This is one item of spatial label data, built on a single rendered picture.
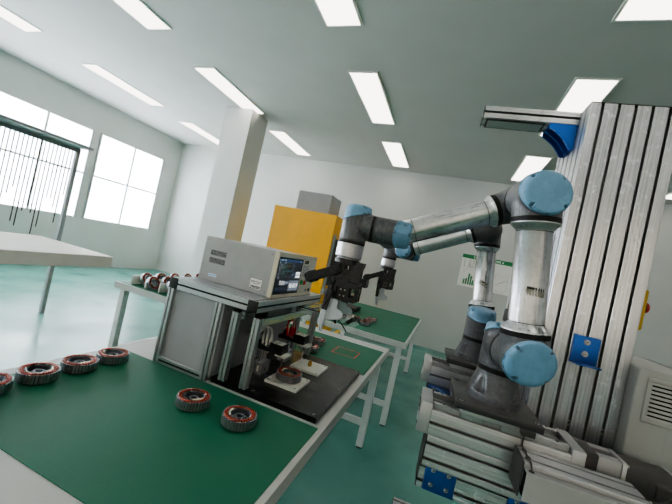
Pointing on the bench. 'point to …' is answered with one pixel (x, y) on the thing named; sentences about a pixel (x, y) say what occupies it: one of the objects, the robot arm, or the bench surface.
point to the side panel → (187, 333)
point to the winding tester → (250, 266)
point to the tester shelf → (239, 295)
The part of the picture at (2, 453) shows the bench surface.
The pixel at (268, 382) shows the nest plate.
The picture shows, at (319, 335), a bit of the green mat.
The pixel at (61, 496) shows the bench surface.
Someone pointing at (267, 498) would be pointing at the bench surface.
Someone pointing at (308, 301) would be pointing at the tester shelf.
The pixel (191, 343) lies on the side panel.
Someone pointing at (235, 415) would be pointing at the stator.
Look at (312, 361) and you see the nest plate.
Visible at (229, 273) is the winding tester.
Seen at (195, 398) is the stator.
